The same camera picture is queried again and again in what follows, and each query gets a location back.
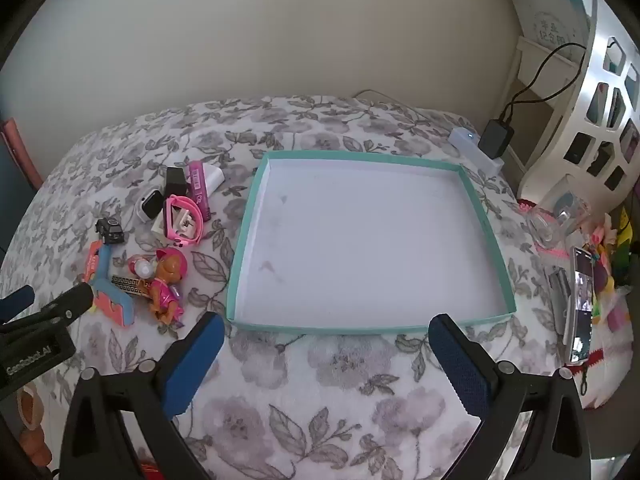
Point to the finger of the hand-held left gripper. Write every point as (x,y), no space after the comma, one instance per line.
(15,301)
(60,307)

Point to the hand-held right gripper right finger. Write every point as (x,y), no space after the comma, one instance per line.
(457,360)

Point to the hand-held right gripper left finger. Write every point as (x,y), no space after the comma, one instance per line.
(197,355)

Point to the orange and blue toy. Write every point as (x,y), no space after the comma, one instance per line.
(116,307)

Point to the black toy car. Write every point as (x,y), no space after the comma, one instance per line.
(111,231)

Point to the pink smartwatch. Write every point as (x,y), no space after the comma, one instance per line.
(196,220)

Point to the white smartwatch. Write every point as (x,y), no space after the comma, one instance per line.
(150,205)

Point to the teal shallow cardboard box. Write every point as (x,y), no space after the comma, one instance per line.
(360,240)

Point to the black charger plug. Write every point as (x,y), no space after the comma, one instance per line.
(176,180)

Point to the brown plush toy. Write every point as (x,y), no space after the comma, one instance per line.
(32,425)

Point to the black gold patterned bar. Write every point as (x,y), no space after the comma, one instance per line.
(127,284)

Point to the pink toy dog figure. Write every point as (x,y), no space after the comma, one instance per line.
(167,280)

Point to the round pink white toy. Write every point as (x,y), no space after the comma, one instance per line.
(140,266)

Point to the grey floral blanket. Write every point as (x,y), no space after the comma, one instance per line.
(350,360)

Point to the dark cabinet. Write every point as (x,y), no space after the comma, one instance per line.
(12,185)

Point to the grey phone stand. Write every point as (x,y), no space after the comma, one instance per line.
(559,300)

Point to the smartphone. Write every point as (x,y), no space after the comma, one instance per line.
(580,305)

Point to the white crocheted mat red edge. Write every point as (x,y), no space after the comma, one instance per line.
(612,345)

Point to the clear plastic cup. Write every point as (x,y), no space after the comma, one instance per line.
(560,222)

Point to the white charger plug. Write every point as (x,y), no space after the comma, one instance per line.
(215,177)

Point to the pile of colourful toys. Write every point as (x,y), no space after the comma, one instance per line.
(617,265)

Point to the white power strip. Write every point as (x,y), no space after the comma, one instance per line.
(465,142)

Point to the white album box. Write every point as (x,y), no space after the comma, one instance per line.
(547,15)

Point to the reddish brown post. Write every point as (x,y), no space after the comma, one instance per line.
(20,152)

